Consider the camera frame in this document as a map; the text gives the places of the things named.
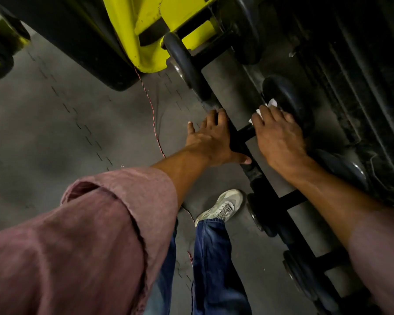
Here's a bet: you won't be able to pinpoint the person's blue jeans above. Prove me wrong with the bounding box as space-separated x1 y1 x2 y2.
144 218 253 315

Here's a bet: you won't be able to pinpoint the person's white shoe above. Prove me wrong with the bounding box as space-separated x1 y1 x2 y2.
194 189 244 228

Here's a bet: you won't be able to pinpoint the person's right forearm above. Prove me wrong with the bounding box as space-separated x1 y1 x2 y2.
282 157 394 315

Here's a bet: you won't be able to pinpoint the person's right hand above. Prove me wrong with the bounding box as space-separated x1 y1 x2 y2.
251 105 313 178

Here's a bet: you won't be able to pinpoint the black yellow dumbbell rack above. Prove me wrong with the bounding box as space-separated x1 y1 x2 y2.
102 0 394 315

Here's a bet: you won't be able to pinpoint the person's left forearm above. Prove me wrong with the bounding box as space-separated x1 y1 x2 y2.
0 144 211 315

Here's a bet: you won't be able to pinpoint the black dumbbell pale logo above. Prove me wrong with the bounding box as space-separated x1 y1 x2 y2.
0 28 15 84

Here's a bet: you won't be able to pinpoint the white cleaning cloth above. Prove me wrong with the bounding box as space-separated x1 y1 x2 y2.
248 98 279 125

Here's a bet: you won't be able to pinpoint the person's left hand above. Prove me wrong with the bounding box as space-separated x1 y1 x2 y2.
185 108 253 168

